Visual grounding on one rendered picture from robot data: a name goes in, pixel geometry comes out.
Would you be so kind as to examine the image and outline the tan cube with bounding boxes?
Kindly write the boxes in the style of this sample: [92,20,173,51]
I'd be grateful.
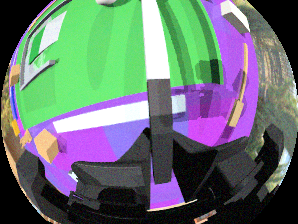
[9,64,20,87]
[35,128,59,164]

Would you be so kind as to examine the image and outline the yellow block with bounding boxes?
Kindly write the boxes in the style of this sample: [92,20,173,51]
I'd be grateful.
[12,119,20,136]

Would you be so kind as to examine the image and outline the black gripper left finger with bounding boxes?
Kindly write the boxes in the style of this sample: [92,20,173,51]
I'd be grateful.
[71,127,150,210]

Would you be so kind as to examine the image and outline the white cube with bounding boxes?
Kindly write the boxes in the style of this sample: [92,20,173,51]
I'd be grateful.
[220,0,250,34]

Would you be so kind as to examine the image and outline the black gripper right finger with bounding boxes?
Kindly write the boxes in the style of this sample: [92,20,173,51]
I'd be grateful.
[172,131,249,202]

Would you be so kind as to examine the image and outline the white golf ball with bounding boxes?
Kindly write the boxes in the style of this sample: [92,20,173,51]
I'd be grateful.
[96,0,116,6]

